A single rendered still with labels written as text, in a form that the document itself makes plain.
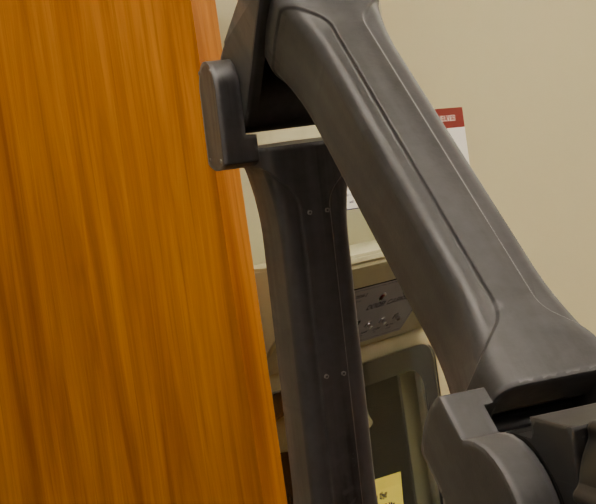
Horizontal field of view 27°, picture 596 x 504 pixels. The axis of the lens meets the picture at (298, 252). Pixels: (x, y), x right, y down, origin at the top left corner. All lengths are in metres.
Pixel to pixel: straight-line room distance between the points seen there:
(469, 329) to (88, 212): 0.62
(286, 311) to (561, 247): 1.82
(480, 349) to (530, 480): 0.08
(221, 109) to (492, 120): 1.66
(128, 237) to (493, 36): 1.48
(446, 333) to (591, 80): 2.25
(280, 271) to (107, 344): 0.35
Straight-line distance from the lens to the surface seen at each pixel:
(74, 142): 1.13
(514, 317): 0.56
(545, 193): 2.57
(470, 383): 0.55
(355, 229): 1.30
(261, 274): 1.10
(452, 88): 2.31
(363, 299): 1.16
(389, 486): 1.31
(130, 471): 1.14
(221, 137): 0.79
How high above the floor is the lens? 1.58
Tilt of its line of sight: 3 degrees down
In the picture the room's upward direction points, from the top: 8 degrees counter-clockwise
